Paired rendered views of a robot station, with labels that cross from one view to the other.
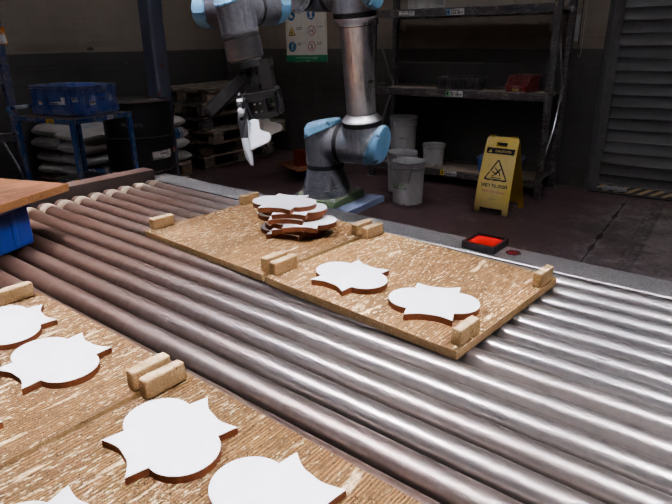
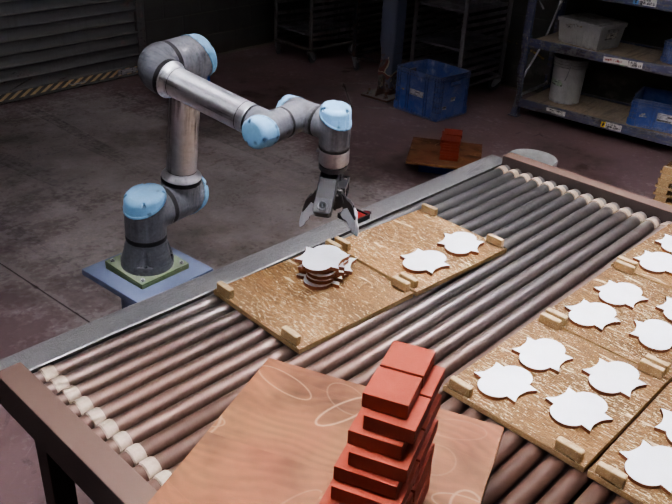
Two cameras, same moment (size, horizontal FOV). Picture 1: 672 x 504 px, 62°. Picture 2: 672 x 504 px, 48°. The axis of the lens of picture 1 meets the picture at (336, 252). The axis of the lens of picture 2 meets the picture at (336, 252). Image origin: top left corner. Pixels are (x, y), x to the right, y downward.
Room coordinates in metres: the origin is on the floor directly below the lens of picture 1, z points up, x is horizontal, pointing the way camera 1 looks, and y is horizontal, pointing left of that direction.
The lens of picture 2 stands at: (1.08, 1.90, 2.01)
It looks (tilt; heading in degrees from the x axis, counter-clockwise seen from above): 29 degrees down; 274
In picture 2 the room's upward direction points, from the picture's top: 3 degrees clockwise
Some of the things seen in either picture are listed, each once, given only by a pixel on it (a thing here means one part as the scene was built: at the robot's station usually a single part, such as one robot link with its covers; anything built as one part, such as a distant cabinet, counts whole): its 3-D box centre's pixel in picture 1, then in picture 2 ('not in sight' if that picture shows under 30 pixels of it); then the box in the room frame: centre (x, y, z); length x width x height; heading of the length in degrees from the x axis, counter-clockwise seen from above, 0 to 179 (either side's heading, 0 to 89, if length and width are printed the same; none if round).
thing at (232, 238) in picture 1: (260, 233); (314, 293); (1.24, 0.18, 0.93); 0.41 x 0.35 x 0.02; 48
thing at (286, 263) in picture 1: (283, 264); (408, 280); (0.99, 0.10, 0.95); 0.06 x 0.02 x 0.03; 137
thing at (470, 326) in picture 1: (466, 330); (495, 240); (0.73, -0.19, 0.95); 0.06 x 0.02 x 0.03; 137
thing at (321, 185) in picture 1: (325, 177); (146, 247); (1.75, 0.03, 0.94); 0.15 x 0.15 x 0.10
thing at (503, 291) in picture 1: (409, 280); (419, 248); (0.96, -0.14, 0.93); 0.41 x 0.35 x 0.02; 47
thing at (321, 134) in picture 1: (325, 140); (147, 211); (1.74, 0.03, 1.06); 0.13 x 0.12 x 0.14; 60
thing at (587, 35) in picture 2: not in sight; (590, 31); (-0.47, -4.45, 0.74); 0.44 x 0.36 x 0.20; 131
